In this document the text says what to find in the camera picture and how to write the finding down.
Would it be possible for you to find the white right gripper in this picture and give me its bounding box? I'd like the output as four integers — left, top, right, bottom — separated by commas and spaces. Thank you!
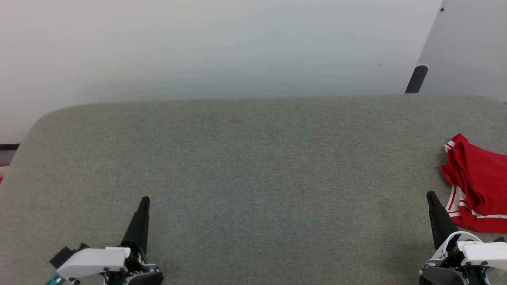
419, 191, 507, 285

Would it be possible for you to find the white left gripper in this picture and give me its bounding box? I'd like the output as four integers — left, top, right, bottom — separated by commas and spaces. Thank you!
57, 196, 165, 285

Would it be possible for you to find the red Bulls 23 jersey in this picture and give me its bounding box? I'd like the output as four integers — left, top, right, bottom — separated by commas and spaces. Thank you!
441, 133, 507, 234

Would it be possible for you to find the grey partition panel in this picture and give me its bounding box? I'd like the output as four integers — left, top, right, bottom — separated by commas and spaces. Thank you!
418, 0, 507, 103

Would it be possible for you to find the black post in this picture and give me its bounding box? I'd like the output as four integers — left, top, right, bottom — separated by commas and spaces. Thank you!
404, 65, 429, 94

